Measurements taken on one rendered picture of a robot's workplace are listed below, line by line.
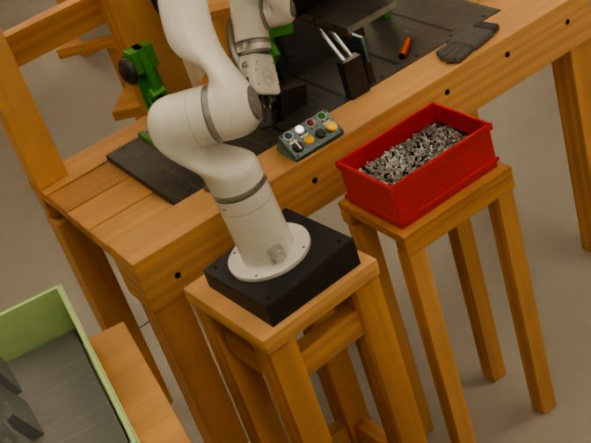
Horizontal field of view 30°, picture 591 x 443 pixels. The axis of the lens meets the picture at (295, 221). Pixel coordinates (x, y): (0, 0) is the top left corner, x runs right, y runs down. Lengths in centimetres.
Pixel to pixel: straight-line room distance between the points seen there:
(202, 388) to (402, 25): 120
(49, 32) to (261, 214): 103
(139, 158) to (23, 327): 69
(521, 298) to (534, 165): 133
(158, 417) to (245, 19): 96
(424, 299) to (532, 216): 130
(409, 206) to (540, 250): 124
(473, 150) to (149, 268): 80
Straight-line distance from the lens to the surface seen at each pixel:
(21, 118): 301
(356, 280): 237
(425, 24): 323
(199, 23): 222
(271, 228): 231
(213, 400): 286
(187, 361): 276
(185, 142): 220
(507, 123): 443
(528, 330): 295
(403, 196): 251
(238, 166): 224
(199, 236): 262
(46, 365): 248
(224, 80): 216
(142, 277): 259
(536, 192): 399
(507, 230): 274
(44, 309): 251
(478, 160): 263
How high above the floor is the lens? 223
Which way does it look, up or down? 32 degrees down
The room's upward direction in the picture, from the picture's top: 19 degrees counter-clockwise
